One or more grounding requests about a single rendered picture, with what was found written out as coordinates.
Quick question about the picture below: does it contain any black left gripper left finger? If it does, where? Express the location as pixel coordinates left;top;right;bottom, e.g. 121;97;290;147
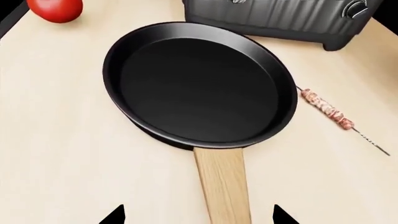
98;203;126;224

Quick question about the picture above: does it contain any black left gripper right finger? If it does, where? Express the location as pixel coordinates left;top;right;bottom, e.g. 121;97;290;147
273;203;301;224

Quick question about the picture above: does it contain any red tomato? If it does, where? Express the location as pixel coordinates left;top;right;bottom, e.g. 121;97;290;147
25;0;84;24

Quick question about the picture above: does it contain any meat kebab on metal skewer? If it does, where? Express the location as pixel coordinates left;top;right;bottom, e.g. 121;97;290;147
295;85;391;157

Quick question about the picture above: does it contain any grey toaster appliance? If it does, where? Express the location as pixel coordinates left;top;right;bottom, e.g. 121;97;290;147
181;0;375;52

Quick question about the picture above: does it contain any black stove knob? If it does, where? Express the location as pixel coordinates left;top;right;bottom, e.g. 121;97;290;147
343;0;370;19

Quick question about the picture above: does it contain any black pan with wooden handle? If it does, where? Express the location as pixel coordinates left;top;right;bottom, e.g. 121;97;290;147
102;21;299;224

